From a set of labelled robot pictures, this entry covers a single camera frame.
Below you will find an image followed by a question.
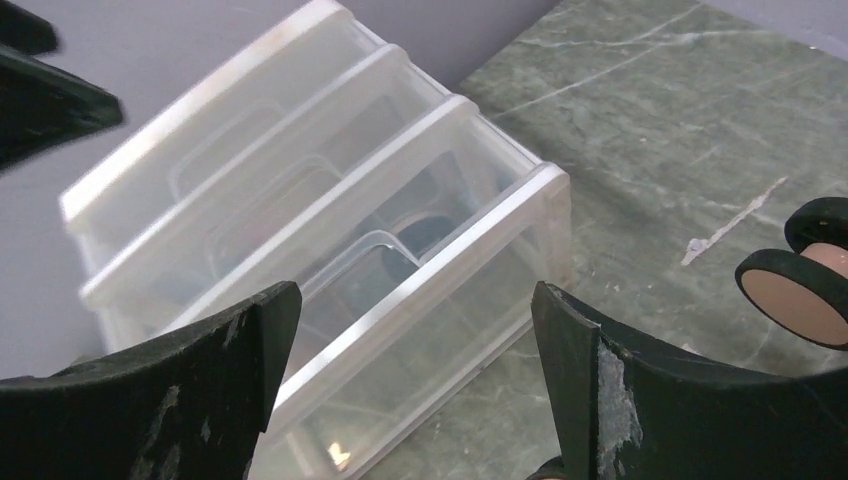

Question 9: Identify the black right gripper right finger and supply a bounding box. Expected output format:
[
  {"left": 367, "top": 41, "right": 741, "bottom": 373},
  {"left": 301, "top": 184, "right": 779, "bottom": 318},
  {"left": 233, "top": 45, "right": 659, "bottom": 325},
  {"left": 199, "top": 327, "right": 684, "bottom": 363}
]
[{"left": 531, "top": 282, "right": 847, "bottom": 479}]

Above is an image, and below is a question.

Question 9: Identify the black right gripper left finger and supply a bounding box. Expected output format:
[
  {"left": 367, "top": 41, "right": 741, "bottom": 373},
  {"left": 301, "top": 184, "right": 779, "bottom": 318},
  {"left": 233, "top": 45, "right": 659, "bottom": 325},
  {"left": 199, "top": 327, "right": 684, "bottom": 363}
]
[{"left": 1, "top": 281, "right": 302, "bottom": 479}]

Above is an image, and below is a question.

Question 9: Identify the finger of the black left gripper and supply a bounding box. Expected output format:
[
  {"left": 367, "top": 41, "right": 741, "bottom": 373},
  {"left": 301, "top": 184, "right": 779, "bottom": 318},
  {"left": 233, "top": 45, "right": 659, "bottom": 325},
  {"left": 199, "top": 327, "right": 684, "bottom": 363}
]
[{"left": 1, "top": 1, "right": 124, "bottom": 170}]

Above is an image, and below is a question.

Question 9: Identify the white plastic drawer organizer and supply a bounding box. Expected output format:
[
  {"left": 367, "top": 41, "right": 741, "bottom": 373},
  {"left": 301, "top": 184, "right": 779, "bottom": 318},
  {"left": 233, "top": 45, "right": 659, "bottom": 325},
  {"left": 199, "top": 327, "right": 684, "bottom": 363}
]
[{"left": 60, "top": 1, "right": 570, "bottom": 479}]

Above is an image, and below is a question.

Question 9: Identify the black suitcase wheel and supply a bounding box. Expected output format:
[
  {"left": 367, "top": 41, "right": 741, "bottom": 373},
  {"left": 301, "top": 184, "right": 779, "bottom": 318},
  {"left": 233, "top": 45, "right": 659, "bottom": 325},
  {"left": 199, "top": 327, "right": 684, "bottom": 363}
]
[{"left": 735, "top": 197, "right": 847, "bottom": 351}]

